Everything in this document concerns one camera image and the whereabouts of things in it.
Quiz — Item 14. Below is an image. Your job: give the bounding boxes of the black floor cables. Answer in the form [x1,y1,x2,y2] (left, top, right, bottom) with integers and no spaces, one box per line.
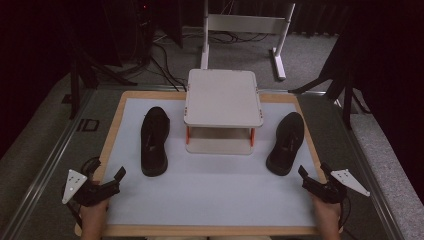
[149,31,269,93]

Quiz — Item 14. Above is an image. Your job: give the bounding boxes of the wooden framed white board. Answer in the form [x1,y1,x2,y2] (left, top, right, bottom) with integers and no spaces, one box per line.
[105,97,318,228]

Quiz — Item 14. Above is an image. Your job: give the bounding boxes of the dark computer tower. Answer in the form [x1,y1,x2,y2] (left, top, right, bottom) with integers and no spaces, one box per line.
[132,0,156,65]

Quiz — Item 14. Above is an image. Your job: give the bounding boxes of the black shoe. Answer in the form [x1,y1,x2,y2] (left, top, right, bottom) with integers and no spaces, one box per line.
[265,111,305,177]
[140,106,171,178]

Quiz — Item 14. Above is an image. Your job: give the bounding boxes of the black metal stand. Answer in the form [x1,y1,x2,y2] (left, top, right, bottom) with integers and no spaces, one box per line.
[287,33,372,131]
[67,33,138,121]

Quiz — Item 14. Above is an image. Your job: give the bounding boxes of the grey padded ledge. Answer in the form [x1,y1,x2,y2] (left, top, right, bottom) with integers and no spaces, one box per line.
[349,113,424,240]

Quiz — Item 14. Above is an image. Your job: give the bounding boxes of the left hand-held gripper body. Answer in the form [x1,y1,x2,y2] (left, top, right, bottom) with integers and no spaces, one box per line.
[61,168,121,208]

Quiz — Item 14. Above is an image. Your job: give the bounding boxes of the person's right hand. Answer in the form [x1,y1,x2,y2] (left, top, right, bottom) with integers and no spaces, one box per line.
[309,192,343,222]

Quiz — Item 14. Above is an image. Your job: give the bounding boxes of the aluminium frame rail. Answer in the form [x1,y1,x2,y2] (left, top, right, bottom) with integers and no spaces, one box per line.
[0,89,98,240]
[335,96,405,240]

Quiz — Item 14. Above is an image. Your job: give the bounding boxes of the white shoe rack orange supports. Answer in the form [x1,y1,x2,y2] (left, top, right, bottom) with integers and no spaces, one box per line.
[182,68,265,156]

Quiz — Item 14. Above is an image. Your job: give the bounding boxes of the person's left hand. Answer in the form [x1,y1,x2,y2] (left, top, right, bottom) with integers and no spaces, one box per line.
[79,198,111,225]

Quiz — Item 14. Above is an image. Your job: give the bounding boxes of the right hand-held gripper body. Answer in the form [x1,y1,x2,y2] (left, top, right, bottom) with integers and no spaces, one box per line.
[301,168,371,205]

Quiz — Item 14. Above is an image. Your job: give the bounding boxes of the white desk frame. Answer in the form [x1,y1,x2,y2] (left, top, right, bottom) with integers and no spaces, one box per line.
[199,0,297,82]

